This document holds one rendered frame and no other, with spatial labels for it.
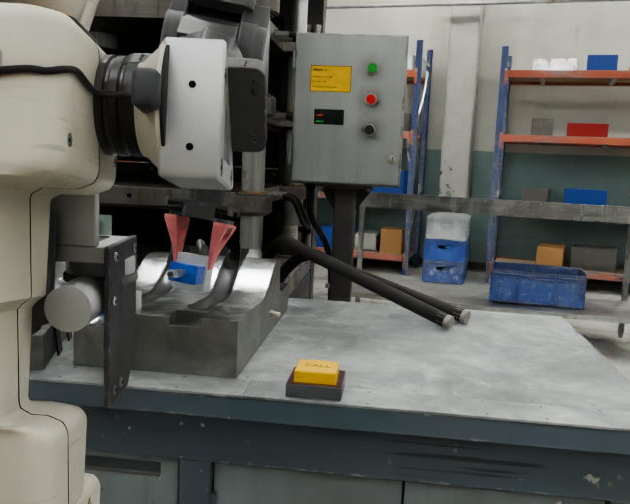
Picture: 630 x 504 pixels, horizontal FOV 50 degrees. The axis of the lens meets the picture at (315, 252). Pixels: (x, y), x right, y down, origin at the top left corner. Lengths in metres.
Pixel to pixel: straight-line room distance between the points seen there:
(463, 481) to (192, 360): 0.44
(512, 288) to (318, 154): 2.99
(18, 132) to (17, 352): 0.22
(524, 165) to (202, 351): 6.67
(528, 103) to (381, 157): 5.80
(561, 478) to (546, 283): 3.64
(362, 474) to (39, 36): 0.77
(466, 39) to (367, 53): 5.58
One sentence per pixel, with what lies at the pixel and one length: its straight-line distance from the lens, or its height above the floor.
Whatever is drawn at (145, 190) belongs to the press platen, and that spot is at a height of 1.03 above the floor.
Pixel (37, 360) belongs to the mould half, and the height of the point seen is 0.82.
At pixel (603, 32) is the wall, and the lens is 7.70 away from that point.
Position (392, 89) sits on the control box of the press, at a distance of 1.86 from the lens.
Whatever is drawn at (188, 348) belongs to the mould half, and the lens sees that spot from 1.07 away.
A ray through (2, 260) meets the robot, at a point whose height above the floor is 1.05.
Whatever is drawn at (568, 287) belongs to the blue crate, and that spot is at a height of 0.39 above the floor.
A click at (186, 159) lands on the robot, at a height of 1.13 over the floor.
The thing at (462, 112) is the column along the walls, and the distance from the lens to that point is 7.34.
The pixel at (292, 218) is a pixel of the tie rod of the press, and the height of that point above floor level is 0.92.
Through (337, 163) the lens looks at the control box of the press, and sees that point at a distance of 1.86.
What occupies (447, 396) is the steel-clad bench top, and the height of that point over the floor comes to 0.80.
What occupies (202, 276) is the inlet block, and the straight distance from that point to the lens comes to 1.04.
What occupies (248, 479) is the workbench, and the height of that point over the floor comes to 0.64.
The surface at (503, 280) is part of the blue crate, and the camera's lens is 4.68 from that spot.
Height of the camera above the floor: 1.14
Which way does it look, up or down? 8 degrees down
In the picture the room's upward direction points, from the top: 3 degrees clockwise
